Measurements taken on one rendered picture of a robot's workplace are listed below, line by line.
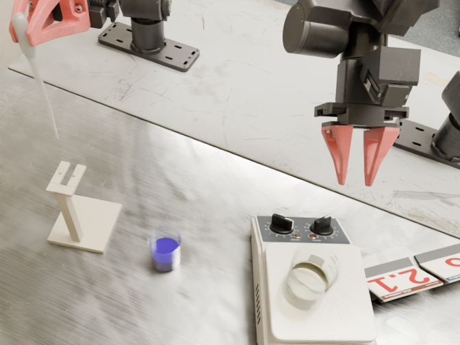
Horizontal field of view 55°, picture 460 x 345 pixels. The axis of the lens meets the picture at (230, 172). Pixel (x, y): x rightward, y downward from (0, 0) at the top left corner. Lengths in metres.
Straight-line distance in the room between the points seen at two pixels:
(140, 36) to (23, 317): 0.53
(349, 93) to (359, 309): 0.25
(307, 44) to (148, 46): 0.44
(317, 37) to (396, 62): 0.10
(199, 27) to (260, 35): 0.13
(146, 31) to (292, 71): 0.30
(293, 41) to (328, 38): 0.04
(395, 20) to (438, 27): 2.56
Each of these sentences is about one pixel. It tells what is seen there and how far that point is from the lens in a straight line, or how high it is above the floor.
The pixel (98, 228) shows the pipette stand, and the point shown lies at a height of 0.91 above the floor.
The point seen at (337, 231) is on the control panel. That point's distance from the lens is 0.64.
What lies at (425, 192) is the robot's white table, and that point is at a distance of 0.80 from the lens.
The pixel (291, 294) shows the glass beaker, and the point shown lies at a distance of 0.50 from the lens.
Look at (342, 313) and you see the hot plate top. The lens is 0.54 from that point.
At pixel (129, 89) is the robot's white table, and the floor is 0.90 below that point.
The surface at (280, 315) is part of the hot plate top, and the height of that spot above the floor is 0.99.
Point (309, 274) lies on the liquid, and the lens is 0.51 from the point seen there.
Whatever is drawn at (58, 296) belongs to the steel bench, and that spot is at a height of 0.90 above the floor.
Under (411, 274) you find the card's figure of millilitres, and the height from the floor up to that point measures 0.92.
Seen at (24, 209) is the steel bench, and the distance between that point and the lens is 0.72.
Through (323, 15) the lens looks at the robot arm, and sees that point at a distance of 0.54.
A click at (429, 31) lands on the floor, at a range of 3.03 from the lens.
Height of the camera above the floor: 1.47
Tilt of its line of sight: 52 degrees down
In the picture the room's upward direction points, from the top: 8 degrees clockwise
